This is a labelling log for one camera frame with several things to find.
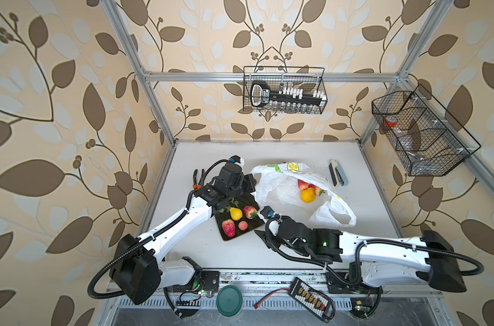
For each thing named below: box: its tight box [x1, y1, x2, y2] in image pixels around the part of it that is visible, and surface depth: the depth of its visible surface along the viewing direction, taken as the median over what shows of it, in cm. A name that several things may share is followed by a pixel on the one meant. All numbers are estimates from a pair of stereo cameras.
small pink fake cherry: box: [238, 220, 249, 231], surface depth 87 cm
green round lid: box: [215, 284, 243, 318], surface depth 63 cm
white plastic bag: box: [251, 161, 357, 227], surface depth 81 cm
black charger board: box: [287, 276, 337, 324], surface depth 71 cm
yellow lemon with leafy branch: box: [218, 197, 243, 221], surface depth 90 cm
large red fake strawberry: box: [221, 218, 236, 238], surface depth 86 cm
